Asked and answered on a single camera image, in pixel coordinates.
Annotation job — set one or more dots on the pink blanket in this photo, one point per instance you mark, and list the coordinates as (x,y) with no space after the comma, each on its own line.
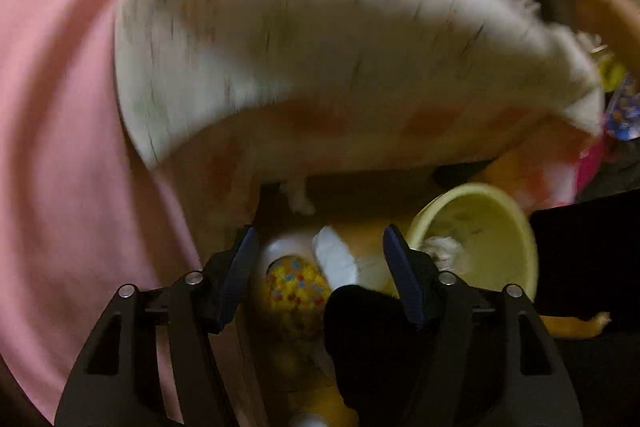
(60,132)

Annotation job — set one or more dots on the white tissue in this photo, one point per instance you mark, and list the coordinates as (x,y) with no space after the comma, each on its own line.
(445,252)

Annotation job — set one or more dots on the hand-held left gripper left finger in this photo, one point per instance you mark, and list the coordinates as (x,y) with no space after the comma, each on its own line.
(235,277)

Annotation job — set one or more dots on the pink cloth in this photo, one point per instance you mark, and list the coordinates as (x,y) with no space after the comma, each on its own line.
(590,167)

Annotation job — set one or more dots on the floral tablecloth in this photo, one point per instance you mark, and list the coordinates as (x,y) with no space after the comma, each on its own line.
(325,32)

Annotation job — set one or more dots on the pale yellow plastic bowl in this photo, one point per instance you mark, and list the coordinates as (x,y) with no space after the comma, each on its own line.
(490,227)

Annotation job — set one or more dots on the yellow floral cloth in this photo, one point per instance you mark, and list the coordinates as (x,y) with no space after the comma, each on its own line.
(295,292)

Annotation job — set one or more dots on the white slipper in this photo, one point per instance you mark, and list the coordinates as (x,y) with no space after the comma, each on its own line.
(335,257)

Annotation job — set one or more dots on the colourful printed bag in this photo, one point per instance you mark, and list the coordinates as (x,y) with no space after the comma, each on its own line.
(622,107)

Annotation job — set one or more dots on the black cloth item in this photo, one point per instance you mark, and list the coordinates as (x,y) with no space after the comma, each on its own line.
(365,342)

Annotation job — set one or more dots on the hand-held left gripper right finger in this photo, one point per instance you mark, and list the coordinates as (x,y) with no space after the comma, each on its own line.
(406,282)

